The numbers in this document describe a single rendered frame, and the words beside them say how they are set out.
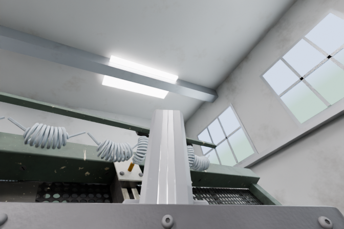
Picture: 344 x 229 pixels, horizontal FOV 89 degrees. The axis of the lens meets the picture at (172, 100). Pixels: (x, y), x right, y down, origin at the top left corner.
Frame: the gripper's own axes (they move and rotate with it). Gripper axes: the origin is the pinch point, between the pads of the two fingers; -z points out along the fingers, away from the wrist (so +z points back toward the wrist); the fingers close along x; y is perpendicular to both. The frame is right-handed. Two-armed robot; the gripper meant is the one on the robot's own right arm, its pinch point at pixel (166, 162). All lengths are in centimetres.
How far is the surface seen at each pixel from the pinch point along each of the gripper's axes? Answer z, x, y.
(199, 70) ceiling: -296, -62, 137
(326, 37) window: -215, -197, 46
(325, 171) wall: -105, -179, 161
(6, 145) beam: -29, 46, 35
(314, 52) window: -213, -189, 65
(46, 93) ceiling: -253, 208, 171
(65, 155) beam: -32, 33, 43
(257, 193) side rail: -53, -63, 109
